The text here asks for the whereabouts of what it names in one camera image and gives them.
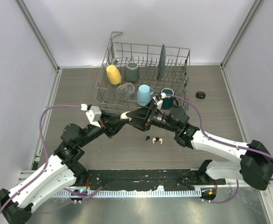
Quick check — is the teal plate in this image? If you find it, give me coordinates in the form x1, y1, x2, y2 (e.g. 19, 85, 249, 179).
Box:
157, 44, 166, 80

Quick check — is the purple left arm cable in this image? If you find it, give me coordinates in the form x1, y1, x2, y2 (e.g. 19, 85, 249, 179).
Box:
0, 105, 103, 224

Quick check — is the grey wire dish rack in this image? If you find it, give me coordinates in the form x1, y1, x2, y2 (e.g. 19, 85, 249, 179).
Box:
96, 31, 191, 113

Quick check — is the black earbud charging case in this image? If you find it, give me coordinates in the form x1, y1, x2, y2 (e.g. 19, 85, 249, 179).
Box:
196, 91, 206, 99

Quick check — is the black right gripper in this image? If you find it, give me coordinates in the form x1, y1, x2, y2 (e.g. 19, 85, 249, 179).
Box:
126, 100, 179, 133

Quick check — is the dark teal mug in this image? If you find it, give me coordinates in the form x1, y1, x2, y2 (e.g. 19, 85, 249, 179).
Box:
161, 88, 178, 109

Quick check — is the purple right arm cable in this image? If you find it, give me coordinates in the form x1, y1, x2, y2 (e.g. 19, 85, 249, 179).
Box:
165, 94, 273, 203

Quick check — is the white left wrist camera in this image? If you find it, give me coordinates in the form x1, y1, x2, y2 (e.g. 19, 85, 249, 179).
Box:
81, 104, 102, 127

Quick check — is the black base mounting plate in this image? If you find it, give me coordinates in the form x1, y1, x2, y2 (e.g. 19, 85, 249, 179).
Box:
88, 169, 226, 191

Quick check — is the yellow cup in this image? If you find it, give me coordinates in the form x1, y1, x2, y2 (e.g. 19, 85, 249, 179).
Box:
106, 65, 122, 85

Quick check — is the grey-green mug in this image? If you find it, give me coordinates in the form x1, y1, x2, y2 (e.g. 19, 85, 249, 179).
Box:
125, 62, 139, 82

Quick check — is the beige earbud charging case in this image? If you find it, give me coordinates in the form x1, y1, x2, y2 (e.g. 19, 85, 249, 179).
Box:
120, 112, 132, 121

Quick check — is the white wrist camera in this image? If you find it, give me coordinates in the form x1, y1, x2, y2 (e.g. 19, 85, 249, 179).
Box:
152, 93, 166, 109
81, 104, 102, 127

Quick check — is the light blue mug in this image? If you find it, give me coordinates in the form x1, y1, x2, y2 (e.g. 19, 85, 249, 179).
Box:
136, 84, 154, 106

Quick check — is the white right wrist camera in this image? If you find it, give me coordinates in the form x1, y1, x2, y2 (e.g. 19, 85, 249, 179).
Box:
152, 93, 166, 109

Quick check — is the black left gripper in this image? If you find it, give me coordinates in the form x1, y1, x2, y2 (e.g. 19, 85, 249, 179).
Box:
78, 109, 129, 147

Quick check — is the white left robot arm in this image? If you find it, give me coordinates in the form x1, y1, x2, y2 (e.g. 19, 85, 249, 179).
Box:
0, 112, 131, 224

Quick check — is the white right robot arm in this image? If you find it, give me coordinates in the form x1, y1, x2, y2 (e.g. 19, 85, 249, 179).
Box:
121, 103, 273, 190

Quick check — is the aluminium slotted rail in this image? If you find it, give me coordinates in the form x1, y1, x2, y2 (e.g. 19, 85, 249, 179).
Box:
52, 188, 201, 198

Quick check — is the clear glass cup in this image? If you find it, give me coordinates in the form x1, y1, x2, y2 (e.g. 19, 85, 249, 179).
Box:
116, 82, 135, 100

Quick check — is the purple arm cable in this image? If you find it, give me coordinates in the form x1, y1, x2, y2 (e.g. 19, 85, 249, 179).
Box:
0, 105, 103, 224
165, 94, 273, 203

